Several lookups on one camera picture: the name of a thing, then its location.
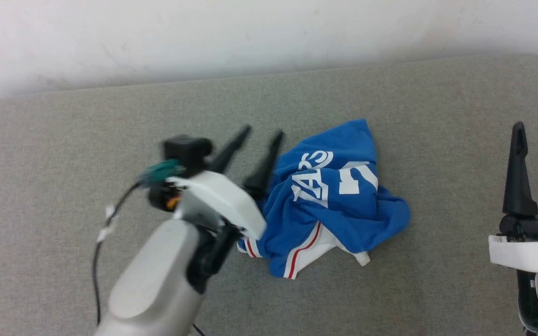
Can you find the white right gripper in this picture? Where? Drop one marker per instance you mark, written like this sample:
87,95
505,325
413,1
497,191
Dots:
533,252

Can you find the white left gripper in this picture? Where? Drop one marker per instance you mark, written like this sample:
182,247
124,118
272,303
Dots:
220,198

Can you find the blue Lakers jersey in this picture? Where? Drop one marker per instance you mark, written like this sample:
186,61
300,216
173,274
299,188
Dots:
329,200

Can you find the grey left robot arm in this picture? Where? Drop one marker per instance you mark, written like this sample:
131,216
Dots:
154,280

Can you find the grey fabric sofa seat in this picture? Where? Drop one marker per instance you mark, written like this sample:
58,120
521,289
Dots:
63,163

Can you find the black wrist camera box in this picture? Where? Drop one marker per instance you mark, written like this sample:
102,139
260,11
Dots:
187,150

